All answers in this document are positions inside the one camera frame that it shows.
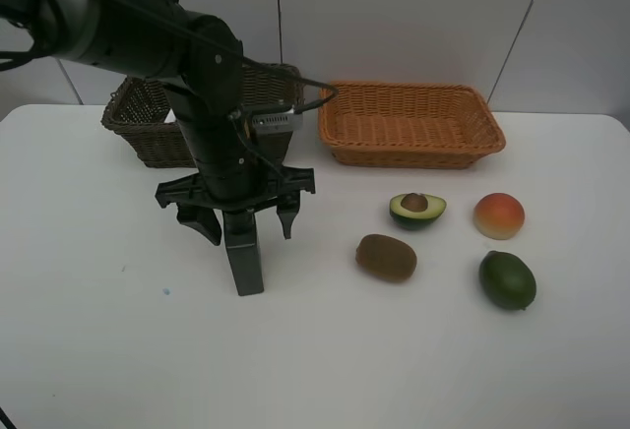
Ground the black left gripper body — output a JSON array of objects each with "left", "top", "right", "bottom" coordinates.
[{"left": 156, "top": 153, "right": 315, "bottom": 212}]

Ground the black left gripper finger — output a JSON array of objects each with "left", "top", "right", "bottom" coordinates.
[
  {"left": 277, "top": 192, "right": 300, "bottom": 239},
  {"left": 176, "top": 204, "right": 221, "bottom": 246}
]

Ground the dark green rectangular bottle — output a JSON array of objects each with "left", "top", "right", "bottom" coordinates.
[{"left": 222, "top": 212, "right": 264, "bottom": 296}]

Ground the halved avocado with pit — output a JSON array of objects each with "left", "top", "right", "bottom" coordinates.
[{"left": 389, "top": 193, "right": 447, "bottom": 230}]

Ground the orange red peach half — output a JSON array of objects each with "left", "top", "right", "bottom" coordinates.
[{"left": 473, "top": 193, "right": 526, "bottom": 240}]

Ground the whole green avocado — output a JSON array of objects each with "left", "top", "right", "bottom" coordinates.
[{"left": 478, "top": 251, "right": 537, "bottom": 311}]

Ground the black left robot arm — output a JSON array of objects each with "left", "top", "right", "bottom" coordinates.
[{"left": 1, "top": 0, "right": 315, "bottom": 243}]

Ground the brown kiwi fruit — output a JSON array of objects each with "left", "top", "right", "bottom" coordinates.
[{"left": 355, "top": 234, "right": 417, "bottom": 282}]

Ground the orange wicker basket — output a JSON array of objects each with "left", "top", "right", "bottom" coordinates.
[{"left": 318, "top": 82, "right": 506, "bottom": 169}]

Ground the dark brown wicker basket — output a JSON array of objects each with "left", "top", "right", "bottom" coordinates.
[{"left": 101, "top": 66, "right": 304, "bottom": 168}]

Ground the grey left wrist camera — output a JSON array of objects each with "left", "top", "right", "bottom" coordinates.
[{"left": 250, "top": 107, "right": 303, "bottom": 136}]

